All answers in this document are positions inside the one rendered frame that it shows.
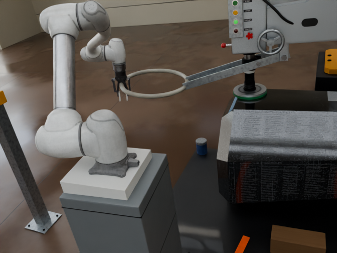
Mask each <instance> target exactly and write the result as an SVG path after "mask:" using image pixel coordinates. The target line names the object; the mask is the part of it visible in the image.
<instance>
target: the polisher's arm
mask: <svg viewBox="0 0 337 253"><path fill-rule="evenodd" d="M263 1H264V2H265V3H267V30H268V29H276V30H279V31H280V32H281V33H282V34H283V35H284V38H285V43H284V46H283V48H282V50H281V51H280V52H279V61H288V53H289V44H294V43H310V42H326V41H337V0H270V2H271V3H270V2H268V1H267V0H263ZM277 36H279V35H278V34H277V33H275V32H269V33H267V39H269V38H273V39H274V38H276V37H277ZM275 45H278V47H280V45H281V38H279V39H278V40H276V41H275ZM283 55H286V57H287V59H286V60H282V59H281V57H282V56H283Z"/></svg>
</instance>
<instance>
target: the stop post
mask: <svg viewBox="0 0 337 253"><path fill-rule="evenodd" d="M6 102H7V99H6V97H5V94H4V92H3V91H2V90H0V144H1V146H2V149H3V151H4V153H5V155H6V158H7V160H8V162H9V164H10V167H11V169H12V171H13V173H14V175H15V178H16V180H17V182H18V184H19V187H20V189H21V191H22V193H23V196H24V198H25V200H26V202H27V204H28V207H29V209H30V211H31V213H32V216H33V218H34V219H33V220H32V221H31V222H30V223H29V224H28V225H27V226H26V227H25V229H29V230H32V231H36V232H39V233H43V234H45V233H46V232H47V231H48V230H49V229H50V228H51V227H52V226H53V225H54V223H55V222H56V221H57V220H58V219H59V218H60V217H61V216H62V215H61V214H58V213H54V212H50V211H48V210H47V209H46V206H45V204H44V201H43V199H42V196H41V194H40V192H39V189H38V187H37V184H36V182H35V180H34V177H33V174H32V172H31V169H30V167H29V165H28V162H27V160H26V157H25V155H24V153H23V150H22V148H21V145H20V143H19V140H18V138H17V136H16V133H15V131H14V128H13V126H12V124H11V121H10V119H9V116H8V114H7V111H6V109H5V107H4V103H6Z"/></svg>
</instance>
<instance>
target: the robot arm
mask: <svg viewBox="0 0 337 253"><path fill-rule="evenodd" d="M40 24H41V27H42V28H43V30H44V31H45V32H46V33H48V34H50V36H51V38H52V39H53V69H54V76H53V111H52V112H51V113H50V114H49V115H48V116H47V120H46V122H45V125H43V126H41V127H40V128H39V129H38V131H37V133H36V136H35V144H36V147H37V149H38V151H39V152H41V153H42V154H45V155H47V156H50V157H55V158H75V157H81V156H90V157H94V158H95V162H96V163H95V164H94V165H93V167H92V168H90V169H89V171H88V172H89V175H108V176H117V177H120V178H123V177H125V176H126V172H127V170H128V168H129V167H136V166H139V160H137V159H135V158H136V157H137V155H136V153H128V151H127V141H126V135H125V131H124V128H123V125H122V123H121V121H120V119H119V118H118V116H117V115H116V114H115V113H114V112H112V111H110V110H107V109H102V110H98V111H95V112H94V113H92V114H90V115H89V116H88V118H87V120H86V121H85V122H83V121H82V118H81V115H80V114H79V113H78V112H77V111H76V82H75V41H76V39H77V37H78V34H79V31H86V30H95V31H96V32H98V34H97V35H96V36H95V37H93V38H92V39H91V40H90V41H89V42H88V44H87V46H85V47H83V48H82V49H81V52H80V55H81V58H82V59H83V60H85V61H87V62H103V61H111V62H112V65H113V70H114V72H115V78H112V79H111V81H112V82H113V88H114V92H117V96H118V97H119V101H121V97H120V91H119V83H121V82H122V83H123V84H124V86H125V88H126V89H127V90H129V91H131V86H130V79H131V78H130V77H127V76H126V71H125V70H126V61H125V58H126V53H125V47H124V43H123V41H122V40H121V39H119V38H113V39H111V40H110V41H109V45H106V46H102V45H101V44H102V43H104V42H105V41H106V40H107V39H108V38H109V37H110V35H111V27H110V19H109V15H108V13H107V11H106V10H105V8H104V7H103V6H102V5H101V4H100V3H98V2H96V1H93V0H90V1H86V2H84V3H67V4H59V5H54V6H50V7H48V8H46V9H44V10H43V11H42V12H41V14H40ZM126 79H127V80H128V87H129V89H128V88H127V85H126V82H125V81H126ZM115 80H116V81H117V82H118V84H117V90H116V87H115Z"/></svg>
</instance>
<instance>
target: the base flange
mask: <svg viewBox="0 0 337 253"><path fill-rule="evenodd" d="M324 72H325V73H327V74H337V49H328V50H326V51H325V65H324Z"/></svg>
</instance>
